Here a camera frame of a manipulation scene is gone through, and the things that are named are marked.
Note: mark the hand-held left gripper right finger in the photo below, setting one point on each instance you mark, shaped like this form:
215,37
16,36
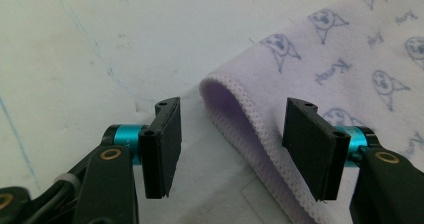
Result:
313,150

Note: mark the lilac printed towel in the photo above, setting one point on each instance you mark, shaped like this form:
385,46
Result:
333,50

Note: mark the white foam mat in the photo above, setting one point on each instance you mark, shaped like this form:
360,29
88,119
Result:
100,34

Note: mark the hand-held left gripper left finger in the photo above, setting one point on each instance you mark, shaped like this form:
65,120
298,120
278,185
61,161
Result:
161,150

